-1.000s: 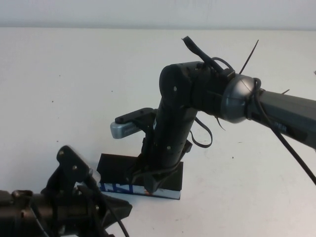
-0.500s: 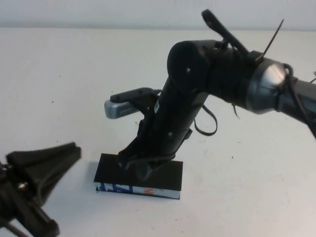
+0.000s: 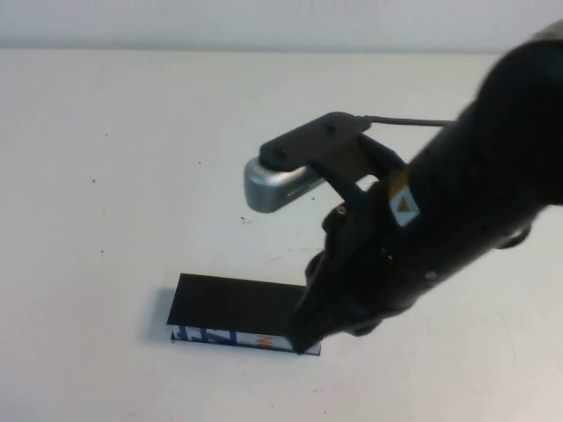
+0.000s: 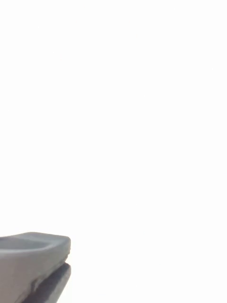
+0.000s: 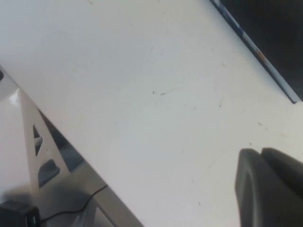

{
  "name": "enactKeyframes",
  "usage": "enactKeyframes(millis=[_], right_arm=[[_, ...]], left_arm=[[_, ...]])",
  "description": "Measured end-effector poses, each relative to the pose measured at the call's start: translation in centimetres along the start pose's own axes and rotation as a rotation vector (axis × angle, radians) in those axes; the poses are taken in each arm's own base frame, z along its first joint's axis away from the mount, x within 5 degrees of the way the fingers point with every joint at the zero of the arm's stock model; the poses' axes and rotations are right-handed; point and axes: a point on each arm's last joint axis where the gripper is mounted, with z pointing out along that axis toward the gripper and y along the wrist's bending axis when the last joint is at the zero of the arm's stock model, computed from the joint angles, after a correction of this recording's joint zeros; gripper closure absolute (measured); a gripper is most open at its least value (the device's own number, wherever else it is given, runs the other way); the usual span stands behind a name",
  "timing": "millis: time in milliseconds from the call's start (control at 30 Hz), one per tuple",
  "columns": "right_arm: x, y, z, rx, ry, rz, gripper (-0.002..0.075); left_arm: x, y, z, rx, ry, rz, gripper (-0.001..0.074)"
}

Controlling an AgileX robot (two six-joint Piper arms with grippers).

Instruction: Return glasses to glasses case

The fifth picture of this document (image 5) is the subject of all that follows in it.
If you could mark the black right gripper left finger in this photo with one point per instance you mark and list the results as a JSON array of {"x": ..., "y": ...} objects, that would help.
[{"x": 255, "y": 194}]

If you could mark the black adapter box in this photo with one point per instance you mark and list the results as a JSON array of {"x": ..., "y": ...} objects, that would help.
[{"x": 16, "y": 214}]

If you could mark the white table support bracket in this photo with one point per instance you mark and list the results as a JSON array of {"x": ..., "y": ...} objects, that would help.
[{"x": 29, "y": 142}]

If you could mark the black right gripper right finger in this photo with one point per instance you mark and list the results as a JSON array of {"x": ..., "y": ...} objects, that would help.
[{"x": 286, "y": 165}]

